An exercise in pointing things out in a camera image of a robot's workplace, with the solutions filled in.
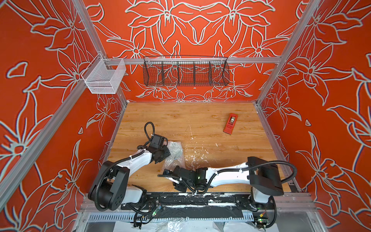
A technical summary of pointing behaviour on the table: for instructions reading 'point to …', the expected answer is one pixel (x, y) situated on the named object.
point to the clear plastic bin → (104, 76)
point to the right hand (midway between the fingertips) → (171, 178)
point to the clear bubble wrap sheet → (176, 157)
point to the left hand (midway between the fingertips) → (168, 152)
